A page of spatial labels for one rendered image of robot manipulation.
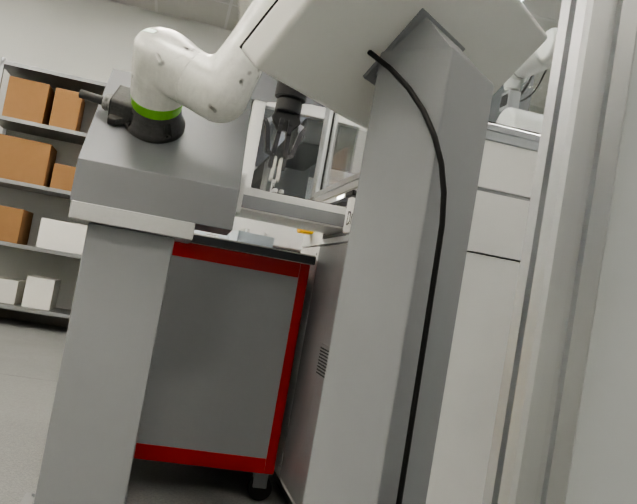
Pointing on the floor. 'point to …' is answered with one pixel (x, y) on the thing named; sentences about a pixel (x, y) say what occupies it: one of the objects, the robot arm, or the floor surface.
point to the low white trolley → (224, 357)
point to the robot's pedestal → (106, 355)
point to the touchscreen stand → (399, 281)
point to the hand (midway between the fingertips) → (275, 169)
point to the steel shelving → (36, 135)
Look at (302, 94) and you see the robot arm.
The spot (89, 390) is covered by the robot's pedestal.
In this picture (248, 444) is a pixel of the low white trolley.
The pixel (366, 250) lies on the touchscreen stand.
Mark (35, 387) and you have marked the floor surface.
